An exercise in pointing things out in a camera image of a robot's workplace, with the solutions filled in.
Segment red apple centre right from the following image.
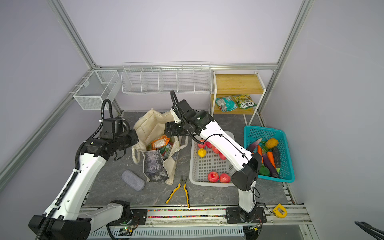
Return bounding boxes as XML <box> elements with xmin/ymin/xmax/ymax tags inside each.
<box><xmin>219</xmin><ymin>153</ymin><xmax>227</xmax><ymax>160</ymax></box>

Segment red apple front left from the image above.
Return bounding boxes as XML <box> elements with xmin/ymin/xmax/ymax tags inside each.
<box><xmin>208</xmin><ymin>172</ymin><xmax>220</xmax><ymax>183</ymax></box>

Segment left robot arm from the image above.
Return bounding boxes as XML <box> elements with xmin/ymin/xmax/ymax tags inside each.
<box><xmin>29</xmin><ymin>99</ymin><xmax>139</xmax><ymax>240</ymax></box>

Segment orange snack bag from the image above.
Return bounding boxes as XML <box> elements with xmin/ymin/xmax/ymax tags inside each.
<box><xmin>148</xmin><ymin>135</ymin><xmax>171</xmax><ymax>151</ymax></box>

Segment red apple back left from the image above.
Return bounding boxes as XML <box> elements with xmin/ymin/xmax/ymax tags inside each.
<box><xmin>198</xmin><ymin>140</ymin><xmax>206</xmax><ymax>149</ymax></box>

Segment cream canvas tote bag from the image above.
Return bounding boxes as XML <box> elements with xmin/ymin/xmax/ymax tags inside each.
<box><xmin>132</xmin><ymin>109</ymin><xmax>188</xmax><ymax>185</ymax></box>

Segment green bell pepper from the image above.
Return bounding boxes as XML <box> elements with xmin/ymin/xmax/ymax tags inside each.
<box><xmin>259</xmin><ymin>166</ymin><xmax>271</xmax><ymax>177</ymax></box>

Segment red apple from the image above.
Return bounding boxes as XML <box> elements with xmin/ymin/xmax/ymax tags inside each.
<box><xmin>212</xmin><ymin>146</ymin><xmax>220</xmax><ymax>154</ymax></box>
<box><xmin>208</xmin><ymin>172</ymin><xmax>220</xmax><ymax>183</ymax></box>
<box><xmin>219</xmin><ymin>153</ymin><xmax>227</xmax><ymax>160</ymax></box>
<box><xmin>198</xmin><ymin>140</ymin><xmax>206</xmax><ymax>149</ymax></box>
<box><xmin>219</xmin><ymin>173</ymin><xmax>231</xmax><ymax>184</ymax></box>

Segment teal plastic vegetable basket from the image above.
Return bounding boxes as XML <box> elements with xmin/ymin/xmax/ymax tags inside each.
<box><xmin>244</xmin><ymin>126</ymin><xmax>296</xmax><ymax>183</ymax></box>

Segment white plastic fruit basket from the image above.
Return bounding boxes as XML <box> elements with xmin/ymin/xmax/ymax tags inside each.
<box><xmin>189</xmin><ymin>140</ymin><xmax>236</xmax><ymax>187</ymax></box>

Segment white wire wall basket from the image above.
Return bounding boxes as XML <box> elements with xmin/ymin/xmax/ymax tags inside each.
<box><xmin>121</xmin><ymin>63</ymin><xmax>213</xmax><ymax>94</ymax></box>

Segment green snack bag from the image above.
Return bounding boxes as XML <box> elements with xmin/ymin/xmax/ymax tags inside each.
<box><xmin>232</xmin><ymin>95</ymin><xmax>257</xmax><ymax>110</ymax></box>

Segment teal snack bag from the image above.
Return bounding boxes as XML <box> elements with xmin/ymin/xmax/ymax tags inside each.
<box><xmin>159</xmin><ymin>143</ymin><xmax>173</xmax><ymax>160</ymax></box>
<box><xmin>215</xmin><ymin>96</ymin><xmax>238</xmax><ymax>113</ymax></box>

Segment black tripod leg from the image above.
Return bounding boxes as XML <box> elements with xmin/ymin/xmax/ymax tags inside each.
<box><xmin>355</xmin><ymin>221</ymin><xmax>384</xmax><ymax>240</ymax></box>

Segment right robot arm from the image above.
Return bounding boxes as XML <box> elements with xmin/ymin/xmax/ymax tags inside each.
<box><xmin>164</xmin><ymin>90</ymin><xmax>263</xmax><ymax>223</ymax></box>

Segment yellow handled pliers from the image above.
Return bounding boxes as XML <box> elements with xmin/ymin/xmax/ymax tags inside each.
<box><xmin>165</xmin><ymin>175</ymin><xmax>191</xmax><ymax>208</ymax></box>

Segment white mesh wall box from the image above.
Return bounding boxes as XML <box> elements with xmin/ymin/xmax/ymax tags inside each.
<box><xmin>74</xmin><ymin>70</ymin><xmax>122</xmax><ymax>111</ymax></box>

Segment dark green cucumber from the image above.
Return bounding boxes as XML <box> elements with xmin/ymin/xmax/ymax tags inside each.
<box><xmin>272</xmin><ymin>147</ymin><xmax>281</xmax><ymax>174</ymax></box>

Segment white wooden two-tier shelf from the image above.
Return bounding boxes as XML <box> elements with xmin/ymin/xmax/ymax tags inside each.
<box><xmin>210</xmin><ymin>71</ymin><xmax>267</xmax><ymax>125</ymax></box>

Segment teal snack bag lower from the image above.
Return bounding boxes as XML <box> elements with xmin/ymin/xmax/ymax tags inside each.
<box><xmin>215</xmin><ymin>96</ymin><xmax>238</xmax><ymax>113</ymax></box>

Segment yellow bell pepper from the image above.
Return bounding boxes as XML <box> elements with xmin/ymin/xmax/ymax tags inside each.
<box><xmin>265</xmin><ymin>139</ymin><xmax>279</xmax><ymax>150</ymax></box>

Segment purple eggplant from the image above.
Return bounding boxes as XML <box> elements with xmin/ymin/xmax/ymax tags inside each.
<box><xmin>263</xmin><ymin>154</ymin><xmax>280</xmax><ymax>178</ymax></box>

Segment yellow tape measure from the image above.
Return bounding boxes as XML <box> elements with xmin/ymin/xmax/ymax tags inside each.
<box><xmin>273</xmin><ymin>204</ymin><xmax>288</xmax><ymax>219</ymax></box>

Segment teal snack bag top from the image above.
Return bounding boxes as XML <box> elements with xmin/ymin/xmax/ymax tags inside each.
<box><xmin>159</xmin><ymin>143</ymin><xmax>173</xmax><ymax>160</ymax></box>

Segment grey fabric glasses case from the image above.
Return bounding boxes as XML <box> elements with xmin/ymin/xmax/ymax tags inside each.
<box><xmin>121</xmin><ymin>170</ymin><xmax>145</xmax><ymax>192</ymax></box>

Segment red apple front right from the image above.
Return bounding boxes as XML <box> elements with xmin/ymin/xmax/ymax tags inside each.
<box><xmin>219</xmin><ymin>173</ymin><xmax>231</xmax><ymax>184</ymax></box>

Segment orange carrot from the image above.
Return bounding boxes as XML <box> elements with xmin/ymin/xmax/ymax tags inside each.
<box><xmin>267</xmin><ymin>152</ymin><xmax>276</xmax><ymax>168</ymax></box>

